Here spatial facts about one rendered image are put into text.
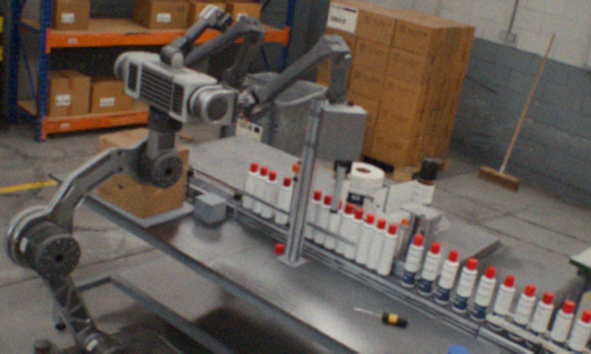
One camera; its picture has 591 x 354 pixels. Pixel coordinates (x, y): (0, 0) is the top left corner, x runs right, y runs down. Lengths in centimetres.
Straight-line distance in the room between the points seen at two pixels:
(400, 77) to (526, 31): 157
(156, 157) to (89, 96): 390
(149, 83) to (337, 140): 72
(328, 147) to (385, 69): 383
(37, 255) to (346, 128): 118
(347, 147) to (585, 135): 470
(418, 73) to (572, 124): 171
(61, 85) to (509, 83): 421
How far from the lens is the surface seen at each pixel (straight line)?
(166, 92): 269
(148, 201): 308
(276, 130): 543
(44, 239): 266
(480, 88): 772
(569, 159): 733
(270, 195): 312
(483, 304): 269
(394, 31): 646
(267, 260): 293
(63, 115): 656
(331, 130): 270
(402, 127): 647
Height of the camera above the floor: 215
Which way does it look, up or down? 21 degrees down
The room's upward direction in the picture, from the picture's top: 10 degrees clockwise
